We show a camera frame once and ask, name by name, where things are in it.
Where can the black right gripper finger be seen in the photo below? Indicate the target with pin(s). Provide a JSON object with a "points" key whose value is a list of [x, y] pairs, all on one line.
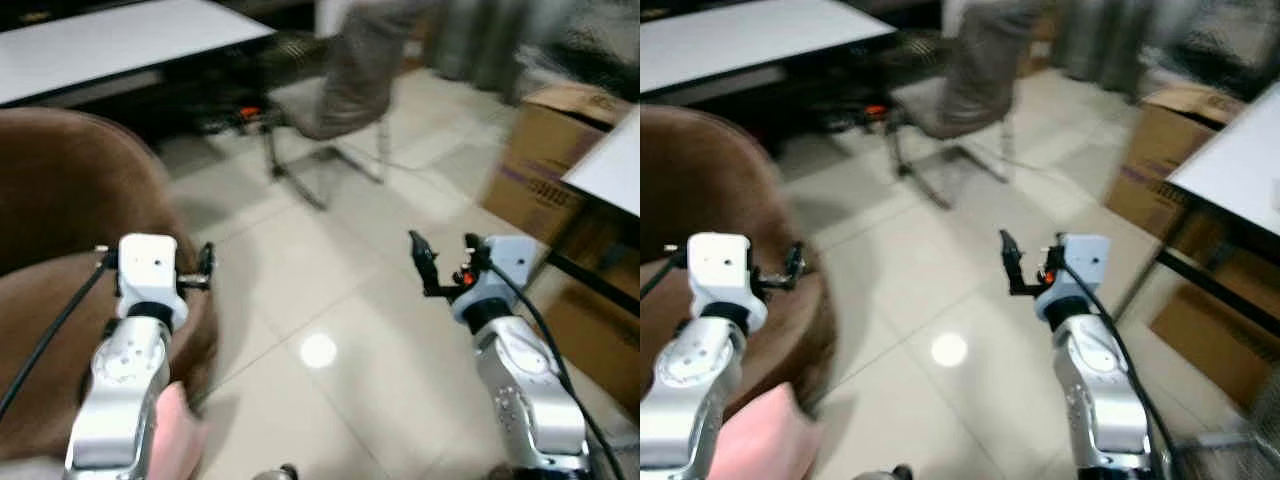
{"points": [[1055, 254], [1012, 262], [474, 252], [427, 262]]}

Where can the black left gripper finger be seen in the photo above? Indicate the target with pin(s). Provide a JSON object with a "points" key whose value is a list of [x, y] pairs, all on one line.
{"points": [[209, 266], [797, 266]]}

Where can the pink pillow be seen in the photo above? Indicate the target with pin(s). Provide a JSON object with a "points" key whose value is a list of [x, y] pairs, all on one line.
{"points": [[765, 440], [180, 440]]}

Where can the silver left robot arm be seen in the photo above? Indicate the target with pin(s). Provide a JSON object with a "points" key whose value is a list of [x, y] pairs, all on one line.
{"points": [[680, 400], [120, 390]]}

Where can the brown round velvet sofa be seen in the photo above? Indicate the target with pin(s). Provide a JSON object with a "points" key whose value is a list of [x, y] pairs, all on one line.
{"points": [[690, 180], [60, 200]]}

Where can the printed cardboard box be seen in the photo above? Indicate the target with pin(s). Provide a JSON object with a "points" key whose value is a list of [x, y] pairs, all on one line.
{"points": [[1160, 150], [545, 150]]}

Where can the plain cardboard box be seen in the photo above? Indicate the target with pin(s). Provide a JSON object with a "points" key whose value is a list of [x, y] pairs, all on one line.
{"points": [[1225, 330], [600, 345]]}

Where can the power strip orange light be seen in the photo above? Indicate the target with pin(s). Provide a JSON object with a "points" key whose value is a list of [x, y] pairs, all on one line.
{"points": [[245, 114], [873, 111]]}

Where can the grey fabric chair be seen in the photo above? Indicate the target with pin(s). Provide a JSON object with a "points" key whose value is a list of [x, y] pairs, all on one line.
{"points": [[975, 85], [355, 85]]}

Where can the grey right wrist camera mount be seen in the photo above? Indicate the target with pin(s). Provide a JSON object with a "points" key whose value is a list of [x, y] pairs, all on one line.
{"points": [[1080, 275], [505, 275]]}

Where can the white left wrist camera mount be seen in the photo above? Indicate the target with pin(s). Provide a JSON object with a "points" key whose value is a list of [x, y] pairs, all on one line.
{"points": [[722, 270], [148, 270]]}

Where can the white table black frame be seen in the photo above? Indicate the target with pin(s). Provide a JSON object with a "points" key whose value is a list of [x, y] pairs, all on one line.
{"points": [[612, 165], [1240, 160]]}

